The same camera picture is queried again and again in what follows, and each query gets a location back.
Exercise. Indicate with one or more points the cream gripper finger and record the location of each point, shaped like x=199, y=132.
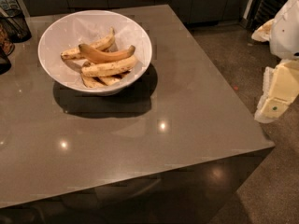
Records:
x=263, y=33
x=280, y=89

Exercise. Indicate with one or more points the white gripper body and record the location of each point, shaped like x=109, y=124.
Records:
x=286, y=34

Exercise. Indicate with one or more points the spotted yellow front banana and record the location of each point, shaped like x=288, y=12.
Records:
x=109, y=69

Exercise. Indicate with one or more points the bottom middle banana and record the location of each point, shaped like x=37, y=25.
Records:
x=110, y=80

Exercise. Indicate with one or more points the spotted banana at back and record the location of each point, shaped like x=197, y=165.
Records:
x=101, y=44

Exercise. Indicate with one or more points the orange-brown banana on top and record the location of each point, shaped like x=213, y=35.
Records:
x=98, y=56

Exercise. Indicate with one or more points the bottom left banana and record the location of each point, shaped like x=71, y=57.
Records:
x=91, y=82

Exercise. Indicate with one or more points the white bowl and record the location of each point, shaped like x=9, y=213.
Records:
x=87, y=27

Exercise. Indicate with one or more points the metal vent appliance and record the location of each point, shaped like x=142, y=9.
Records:
x=257, y=12

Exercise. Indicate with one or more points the dark object at left edge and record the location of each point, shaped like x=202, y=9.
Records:
x=6, y=48

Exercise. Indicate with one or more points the black wire mesh basket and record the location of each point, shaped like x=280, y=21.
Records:
x=15, y=25

